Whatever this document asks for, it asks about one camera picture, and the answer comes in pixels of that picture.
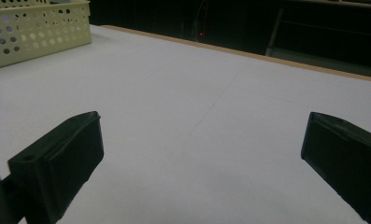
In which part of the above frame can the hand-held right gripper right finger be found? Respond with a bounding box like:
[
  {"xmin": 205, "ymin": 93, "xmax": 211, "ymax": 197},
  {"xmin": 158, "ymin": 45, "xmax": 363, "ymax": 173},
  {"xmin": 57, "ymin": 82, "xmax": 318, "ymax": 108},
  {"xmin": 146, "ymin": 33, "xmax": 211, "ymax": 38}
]
[{"xmin": 300, "ymin": 111, "xmax": 371, "ymax": 224}]

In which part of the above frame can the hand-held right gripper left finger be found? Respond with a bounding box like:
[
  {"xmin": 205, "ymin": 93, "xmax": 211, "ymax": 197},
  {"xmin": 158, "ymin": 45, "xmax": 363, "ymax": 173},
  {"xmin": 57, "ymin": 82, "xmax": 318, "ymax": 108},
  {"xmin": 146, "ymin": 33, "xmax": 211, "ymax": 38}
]
[{"xmin": 7, "ymin": 111, "xmax": 105, "ymax": 224}]

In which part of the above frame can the yellow perforated plastic basket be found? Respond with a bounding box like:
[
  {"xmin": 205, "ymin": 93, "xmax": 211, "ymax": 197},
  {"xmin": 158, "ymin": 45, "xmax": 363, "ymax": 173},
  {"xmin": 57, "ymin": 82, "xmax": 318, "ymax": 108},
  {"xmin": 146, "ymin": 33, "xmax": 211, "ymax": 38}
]
[{"xmin": 0, "ymin": 0, "xmax": 93, "ymax": 72}]

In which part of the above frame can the white table mat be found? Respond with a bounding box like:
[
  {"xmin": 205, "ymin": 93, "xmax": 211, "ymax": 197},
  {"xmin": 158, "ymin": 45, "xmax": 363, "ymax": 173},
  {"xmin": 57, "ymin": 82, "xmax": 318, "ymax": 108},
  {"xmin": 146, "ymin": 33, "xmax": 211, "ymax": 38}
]
[{"xmin": 0, "ymin": 24, "xmax": 371, "ymax": 224}]

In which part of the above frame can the white-legged background desk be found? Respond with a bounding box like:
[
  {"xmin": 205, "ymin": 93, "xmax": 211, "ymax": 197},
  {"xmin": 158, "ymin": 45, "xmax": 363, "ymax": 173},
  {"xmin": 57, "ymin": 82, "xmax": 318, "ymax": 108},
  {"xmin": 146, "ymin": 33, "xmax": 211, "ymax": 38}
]
[{"xmin": 265, "ymin": 0, "xmax": 371, "ymax": 78}]

